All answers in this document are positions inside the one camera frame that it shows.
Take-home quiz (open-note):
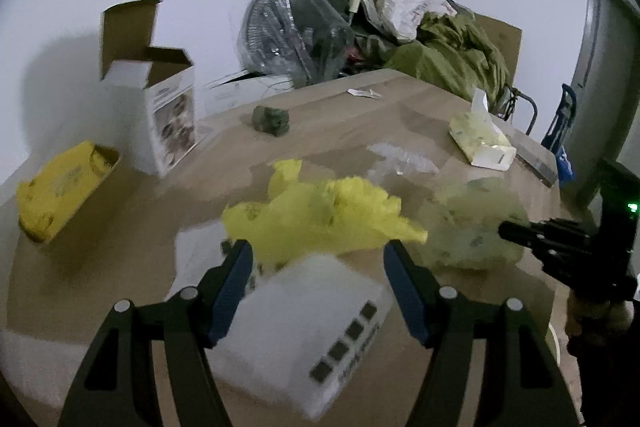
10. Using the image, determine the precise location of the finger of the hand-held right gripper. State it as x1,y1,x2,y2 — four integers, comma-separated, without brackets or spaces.
499,218,597,258
535,249,606,295

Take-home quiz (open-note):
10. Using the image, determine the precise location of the pale green bag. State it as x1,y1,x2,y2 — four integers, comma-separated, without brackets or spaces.
417,177,526,273

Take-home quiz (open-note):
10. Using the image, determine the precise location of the pale yellow tissue box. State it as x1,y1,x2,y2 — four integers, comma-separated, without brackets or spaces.
448,88,517,169

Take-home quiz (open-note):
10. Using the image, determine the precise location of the open white cardboard box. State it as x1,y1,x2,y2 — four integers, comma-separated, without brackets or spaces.
100,0,199,178

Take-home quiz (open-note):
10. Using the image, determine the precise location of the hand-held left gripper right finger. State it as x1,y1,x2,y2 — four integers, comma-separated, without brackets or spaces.
383,239,583,427

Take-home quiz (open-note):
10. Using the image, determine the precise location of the brown cardboard bin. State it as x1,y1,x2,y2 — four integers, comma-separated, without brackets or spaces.
16,140,124,244

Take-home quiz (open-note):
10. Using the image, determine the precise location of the grey door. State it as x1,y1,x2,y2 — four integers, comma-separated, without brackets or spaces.
570,0,640,208

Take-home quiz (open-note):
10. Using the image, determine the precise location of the yellow plastic bag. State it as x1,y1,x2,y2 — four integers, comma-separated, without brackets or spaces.
221,159,429,268

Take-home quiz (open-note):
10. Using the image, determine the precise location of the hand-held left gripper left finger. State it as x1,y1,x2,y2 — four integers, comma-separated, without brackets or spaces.
59,239,254,427

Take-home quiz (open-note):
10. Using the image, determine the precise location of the flat white box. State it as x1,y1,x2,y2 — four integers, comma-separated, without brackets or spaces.
202,69,296,115

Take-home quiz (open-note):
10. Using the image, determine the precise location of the person's right hand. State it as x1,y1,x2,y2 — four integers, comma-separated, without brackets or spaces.
566,289,637,350

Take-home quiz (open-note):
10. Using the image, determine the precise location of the clear plastic wrap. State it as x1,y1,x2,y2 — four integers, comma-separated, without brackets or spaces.
365,142,441,180

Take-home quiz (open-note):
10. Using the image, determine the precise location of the blue hand truck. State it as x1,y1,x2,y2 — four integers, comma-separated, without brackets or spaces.
541,83,576,185

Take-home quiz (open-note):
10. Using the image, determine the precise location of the white foam board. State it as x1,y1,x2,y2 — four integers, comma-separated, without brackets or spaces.
0,327,93,408

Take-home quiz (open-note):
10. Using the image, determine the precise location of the white box with grey squares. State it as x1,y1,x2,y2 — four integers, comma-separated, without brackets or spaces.
205,252,396,423

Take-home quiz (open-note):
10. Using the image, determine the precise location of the yellow printed bag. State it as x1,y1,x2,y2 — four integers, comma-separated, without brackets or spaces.
16,140,113,240

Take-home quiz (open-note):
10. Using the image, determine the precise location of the olive green cloth pile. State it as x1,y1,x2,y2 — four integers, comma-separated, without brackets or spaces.
350,0,511,108

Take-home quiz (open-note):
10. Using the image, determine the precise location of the white plastic bag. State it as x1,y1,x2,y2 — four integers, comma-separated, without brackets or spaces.
360,0,458,44

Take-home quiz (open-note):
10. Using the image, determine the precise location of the green figurine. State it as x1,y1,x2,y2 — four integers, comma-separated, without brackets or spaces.
251,105,291,138

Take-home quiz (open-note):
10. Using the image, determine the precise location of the plastic-wrapped fan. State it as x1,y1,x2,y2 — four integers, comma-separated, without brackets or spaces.
236,0,356,88

